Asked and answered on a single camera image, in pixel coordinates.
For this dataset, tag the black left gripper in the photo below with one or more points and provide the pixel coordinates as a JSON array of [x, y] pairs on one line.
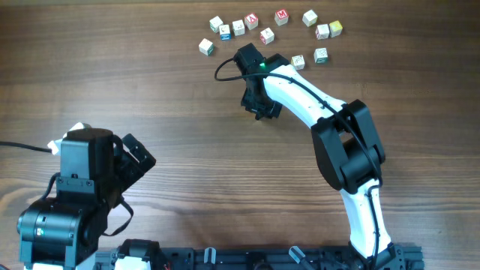
[[133, 172]]

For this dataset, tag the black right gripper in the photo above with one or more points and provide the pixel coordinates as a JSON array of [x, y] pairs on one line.
[[247, 101]]

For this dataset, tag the red letter M block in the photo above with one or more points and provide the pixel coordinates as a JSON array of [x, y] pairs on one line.
[[281, 17]]

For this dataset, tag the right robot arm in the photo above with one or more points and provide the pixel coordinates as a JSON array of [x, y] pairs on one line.
[[346, 143]]

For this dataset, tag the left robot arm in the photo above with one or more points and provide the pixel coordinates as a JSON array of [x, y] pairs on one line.
[[96, 168]]

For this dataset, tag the white block yellow side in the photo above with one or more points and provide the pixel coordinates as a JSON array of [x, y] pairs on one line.
[[298, 62]]

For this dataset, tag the white block red side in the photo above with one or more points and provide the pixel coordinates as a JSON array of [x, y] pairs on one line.
[[267, 36]]

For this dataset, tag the white block green side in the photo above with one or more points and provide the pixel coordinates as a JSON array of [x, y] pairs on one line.
[[206, 47]]

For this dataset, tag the plain white block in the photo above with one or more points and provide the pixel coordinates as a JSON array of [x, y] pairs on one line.
[[238, 27]]

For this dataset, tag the white block blue side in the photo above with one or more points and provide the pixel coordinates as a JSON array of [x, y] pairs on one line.
[[224, 31]]

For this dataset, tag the red letter A block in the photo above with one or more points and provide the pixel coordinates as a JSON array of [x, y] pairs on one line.
[[251, 21]]

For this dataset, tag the white block teal side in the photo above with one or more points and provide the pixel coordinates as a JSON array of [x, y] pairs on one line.
[[321, 55]]

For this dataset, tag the white block green edge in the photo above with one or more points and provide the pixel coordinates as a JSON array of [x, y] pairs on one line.
[[215, 24]]

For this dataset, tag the white block red edge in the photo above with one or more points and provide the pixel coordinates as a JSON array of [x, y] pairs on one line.
[[322, 31]]

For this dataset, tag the white cube block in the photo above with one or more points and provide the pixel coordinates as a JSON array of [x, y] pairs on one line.
[[309, 18]]

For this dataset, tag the yellow top block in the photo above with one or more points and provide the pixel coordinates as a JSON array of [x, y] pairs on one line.
[[335, 28]]

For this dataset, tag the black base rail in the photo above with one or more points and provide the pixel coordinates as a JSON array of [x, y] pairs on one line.
[[395, 257]]

